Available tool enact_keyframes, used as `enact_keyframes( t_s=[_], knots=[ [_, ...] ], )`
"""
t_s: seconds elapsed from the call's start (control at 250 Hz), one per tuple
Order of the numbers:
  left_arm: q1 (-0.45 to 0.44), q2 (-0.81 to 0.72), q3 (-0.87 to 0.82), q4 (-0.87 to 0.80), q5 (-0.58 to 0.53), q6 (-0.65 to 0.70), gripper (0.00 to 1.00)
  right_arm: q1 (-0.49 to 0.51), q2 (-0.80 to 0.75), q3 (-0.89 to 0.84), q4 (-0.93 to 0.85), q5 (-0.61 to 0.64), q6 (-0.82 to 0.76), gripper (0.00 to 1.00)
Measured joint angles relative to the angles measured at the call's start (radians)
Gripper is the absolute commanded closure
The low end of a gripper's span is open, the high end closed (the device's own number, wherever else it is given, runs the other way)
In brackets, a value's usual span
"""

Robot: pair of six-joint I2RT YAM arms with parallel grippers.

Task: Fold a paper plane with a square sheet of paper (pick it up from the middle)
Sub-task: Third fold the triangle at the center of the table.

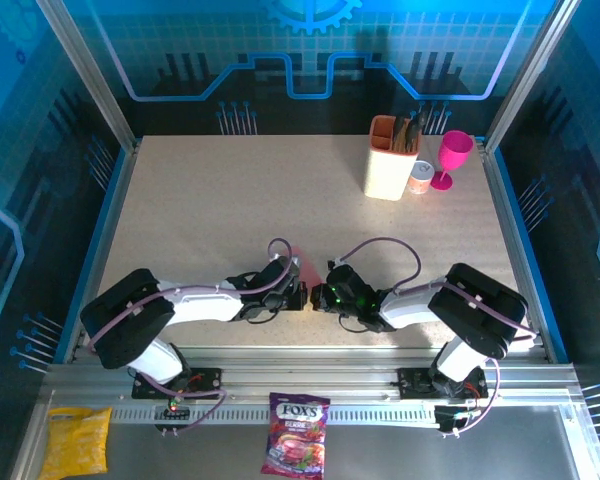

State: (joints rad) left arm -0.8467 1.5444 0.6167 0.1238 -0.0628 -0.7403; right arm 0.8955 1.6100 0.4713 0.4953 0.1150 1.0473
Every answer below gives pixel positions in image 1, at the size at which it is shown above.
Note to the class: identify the yellow snack bag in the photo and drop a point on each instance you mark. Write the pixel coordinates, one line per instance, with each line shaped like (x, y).
(75, 442)

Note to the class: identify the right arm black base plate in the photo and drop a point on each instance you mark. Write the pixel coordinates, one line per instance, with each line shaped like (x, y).
(412, 382)

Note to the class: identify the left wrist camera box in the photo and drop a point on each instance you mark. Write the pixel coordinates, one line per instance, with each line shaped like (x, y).
(282, 263)

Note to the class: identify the black controller board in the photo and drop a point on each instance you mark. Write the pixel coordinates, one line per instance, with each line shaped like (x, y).
(450, 420)
(172, 417)

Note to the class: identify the cream utensil holder orange rim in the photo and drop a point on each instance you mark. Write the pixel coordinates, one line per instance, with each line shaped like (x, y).
(385, 175)

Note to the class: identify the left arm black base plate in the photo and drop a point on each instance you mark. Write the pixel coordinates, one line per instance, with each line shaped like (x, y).
(207, 384)

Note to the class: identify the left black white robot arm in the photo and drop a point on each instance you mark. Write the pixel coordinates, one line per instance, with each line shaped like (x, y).
(125, 320)

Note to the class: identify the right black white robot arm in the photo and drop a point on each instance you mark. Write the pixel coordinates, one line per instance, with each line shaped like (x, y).
(480, 310)

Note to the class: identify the small jar white lid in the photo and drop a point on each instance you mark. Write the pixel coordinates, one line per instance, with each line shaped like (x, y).
(421, 179)

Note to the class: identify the purple Fox's candy bag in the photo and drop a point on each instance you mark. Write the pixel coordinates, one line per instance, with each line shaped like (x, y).
(295, 440)

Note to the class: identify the aluminium mounting rail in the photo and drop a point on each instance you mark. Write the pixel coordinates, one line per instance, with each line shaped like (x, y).
(310, 372)

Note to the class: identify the dark wooden utensil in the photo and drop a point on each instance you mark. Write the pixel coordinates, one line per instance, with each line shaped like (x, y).
(416, 127)
(401, 134)

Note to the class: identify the pink plastic goblet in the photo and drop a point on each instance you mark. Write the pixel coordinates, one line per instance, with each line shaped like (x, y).
(452, 150)

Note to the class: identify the aluminium frame post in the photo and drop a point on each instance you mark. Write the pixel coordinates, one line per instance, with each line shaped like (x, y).
(87, 75)
(530, 75)

